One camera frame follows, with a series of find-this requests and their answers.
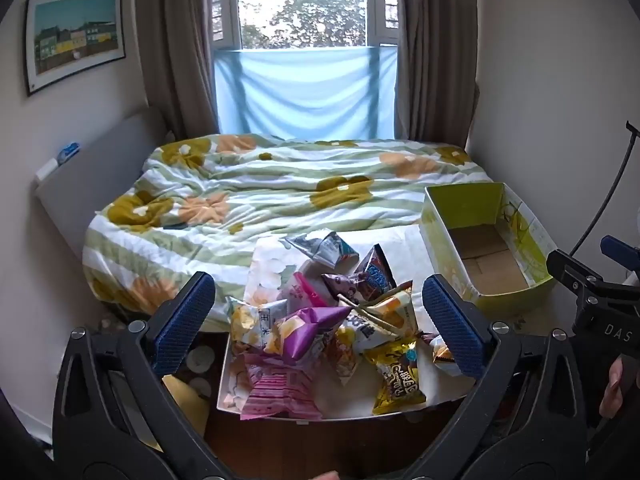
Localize orange cake snack packet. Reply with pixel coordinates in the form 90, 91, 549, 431
370, 282, 422, 343

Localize pale pink snack packet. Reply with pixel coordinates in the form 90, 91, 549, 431
285, 271, 331, 317

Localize white floral tray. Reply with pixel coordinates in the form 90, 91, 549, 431
216, 225, 476, 421

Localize yellow bag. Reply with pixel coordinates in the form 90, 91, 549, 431
162, 375, 211, 437

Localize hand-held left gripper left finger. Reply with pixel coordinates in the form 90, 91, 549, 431
52, 271, 236, 480

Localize light blue window cloth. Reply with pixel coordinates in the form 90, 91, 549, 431
213, 46, 398, 141

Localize green cardboard box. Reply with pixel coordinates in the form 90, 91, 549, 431
419, 181, 558, 313

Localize dark brown snack packet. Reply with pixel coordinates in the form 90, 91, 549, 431
354, 244, 398, 306

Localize framed wall picture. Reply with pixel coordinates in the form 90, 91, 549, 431
25, 0, 126, 97

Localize silver snack packet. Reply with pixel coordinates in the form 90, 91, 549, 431
285, 230, 360, 273

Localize dark purple snack packet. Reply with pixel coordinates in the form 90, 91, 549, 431
320, 272, 366, 306

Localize brown curtain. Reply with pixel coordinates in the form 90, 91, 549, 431
395, 0, 481, 151
131, 0, 236, 141

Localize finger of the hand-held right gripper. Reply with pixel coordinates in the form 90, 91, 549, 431
546, 249, 603, 306

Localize small gold snack packet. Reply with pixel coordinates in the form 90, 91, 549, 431
429, 335, 467, 377

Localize white black-print snack packet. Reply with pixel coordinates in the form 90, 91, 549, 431
332, 310, 396, 387

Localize black cable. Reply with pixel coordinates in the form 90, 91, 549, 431
570, 121, 640, 257

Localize floral blanket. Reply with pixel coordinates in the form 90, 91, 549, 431
82, 133, 496, 331

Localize person's right hand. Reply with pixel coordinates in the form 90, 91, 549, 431
599, 354, 626, 417

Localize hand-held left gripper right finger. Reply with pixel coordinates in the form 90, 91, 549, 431
400, 274, 588, 480

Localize window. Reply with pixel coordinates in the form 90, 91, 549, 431
210, 0, 401, 52

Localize grey headboard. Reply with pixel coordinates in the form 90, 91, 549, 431
34, 106, 176, 261

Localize yellow white snack packet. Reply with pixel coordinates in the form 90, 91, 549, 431
230, 300, 291, 356

